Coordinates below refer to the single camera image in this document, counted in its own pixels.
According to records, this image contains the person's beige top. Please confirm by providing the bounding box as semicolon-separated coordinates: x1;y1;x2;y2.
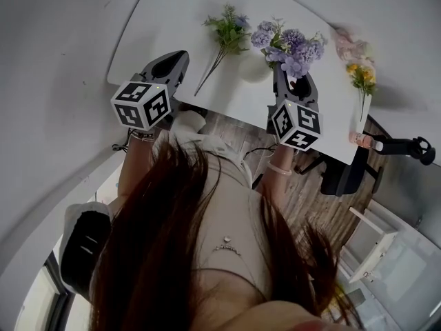
187;148;287;306

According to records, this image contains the pale pink flowers bunch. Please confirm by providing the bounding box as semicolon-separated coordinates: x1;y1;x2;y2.
329;23;376;64

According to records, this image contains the yellow flowers bunch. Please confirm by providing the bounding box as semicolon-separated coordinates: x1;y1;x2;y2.
345;61;378;122

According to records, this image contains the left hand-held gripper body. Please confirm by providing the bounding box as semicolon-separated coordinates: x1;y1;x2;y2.
110;50;191;132

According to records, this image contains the green leafy flowers bunch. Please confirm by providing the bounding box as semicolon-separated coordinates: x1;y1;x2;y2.
193;3;253;97

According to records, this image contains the white shelf unit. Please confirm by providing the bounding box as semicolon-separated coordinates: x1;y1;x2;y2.
338;204;401;285

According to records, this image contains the pink bangle bracelet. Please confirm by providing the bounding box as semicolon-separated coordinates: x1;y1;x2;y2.
267;161;294;177

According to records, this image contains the white round vase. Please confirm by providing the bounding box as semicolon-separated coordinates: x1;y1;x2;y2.
240;54;274;83

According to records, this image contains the beaded bracelet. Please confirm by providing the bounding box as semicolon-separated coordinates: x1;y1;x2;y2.
128;128;156;143

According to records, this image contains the purple flowers bunch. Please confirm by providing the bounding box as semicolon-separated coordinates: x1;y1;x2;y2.
250;18;329;79

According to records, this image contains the black office chair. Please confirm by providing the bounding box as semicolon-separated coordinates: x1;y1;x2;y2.
295;114;437;197

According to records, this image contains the pink bottle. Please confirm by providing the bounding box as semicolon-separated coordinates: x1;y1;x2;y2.
348;130;384;152

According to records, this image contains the person's left forearm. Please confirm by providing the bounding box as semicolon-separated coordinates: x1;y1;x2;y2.
116;129;167;206

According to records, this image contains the person's light grey jacket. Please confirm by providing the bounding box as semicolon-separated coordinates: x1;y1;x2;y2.
169;110;254;190

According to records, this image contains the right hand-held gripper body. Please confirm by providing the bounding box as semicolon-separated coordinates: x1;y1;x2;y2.
266;66;325;152

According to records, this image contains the person's right forearm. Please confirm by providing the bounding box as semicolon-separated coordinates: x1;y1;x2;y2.
257;143;298;198

